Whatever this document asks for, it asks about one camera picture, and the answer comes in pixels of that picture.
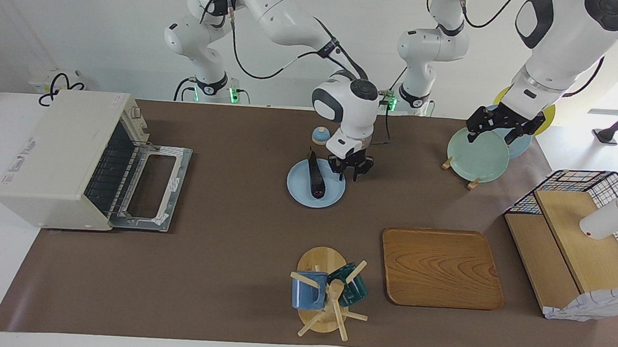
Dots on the yellow round plate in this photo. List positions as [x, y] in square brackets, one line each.
[545, 121]

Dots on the dark purple eggplant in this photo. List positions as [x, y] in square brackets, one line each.
[317, 176]

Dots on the wooden mug tree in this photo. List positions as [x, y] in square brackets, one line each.
[321, 260]

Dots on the wooden tray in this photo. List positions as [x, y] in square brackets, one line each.
[440, 267]

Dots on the white wall box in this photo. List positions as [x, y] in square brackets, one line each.
[44, 79]

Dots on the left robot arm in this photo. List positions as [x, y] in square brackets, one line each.
[559, 33]

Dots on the pale green round plate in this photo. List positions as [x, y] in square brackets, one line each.
[476, 154]

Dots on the white cup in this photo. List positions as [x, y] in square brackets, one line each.
[609, 218]

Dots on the wooden step shelf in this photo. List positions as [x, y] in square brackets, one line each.
[578, 238]

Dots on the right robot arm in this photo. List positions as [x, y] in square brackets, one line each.
[276, 10]

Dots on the light blue round plate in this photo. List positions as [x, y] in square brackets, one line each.
[300, 186]

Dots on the pale blue round plate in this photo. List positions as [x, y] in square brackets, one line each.
[520, 146]

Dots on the wooden plate rack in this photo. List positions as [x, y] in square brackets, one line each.
[472, 184]

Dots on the beige toaster oven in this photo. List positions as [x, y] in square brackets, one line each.
[58, 153]

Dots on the blue mug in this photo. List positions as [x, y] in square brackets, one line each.
[304, 294]

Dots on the white patterned cloth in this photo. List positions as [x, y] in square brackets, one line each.
[596, 306]

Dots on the dark green mug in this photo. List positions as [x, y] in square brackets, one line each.
[354, 289]

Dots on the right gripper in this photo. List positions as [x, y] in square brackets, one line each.
[351, 161]

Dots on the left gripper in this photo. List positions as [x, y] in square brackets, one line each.
[508, 117]

